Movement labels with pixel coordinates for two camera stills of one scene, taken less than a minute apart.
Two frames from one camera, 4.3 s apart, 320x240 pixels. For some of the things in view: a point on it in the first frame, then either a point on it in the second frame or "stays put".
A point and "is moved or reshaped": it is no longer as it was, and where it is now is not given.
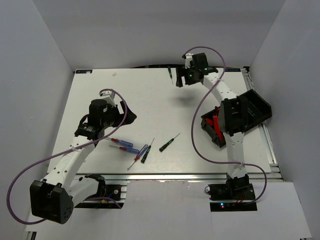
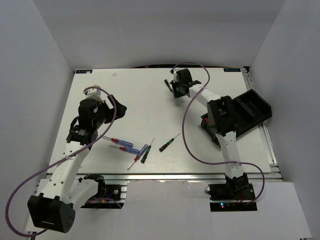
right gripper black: [181, 72] -> [173, 84]
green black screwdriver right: [163, 147] stays put
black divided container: [257, 110] stays put
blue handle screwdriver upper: [122, 142] stays put
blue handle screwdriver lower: [127, 149] stays put
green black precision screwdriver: [170, 73] is moved or reshaped
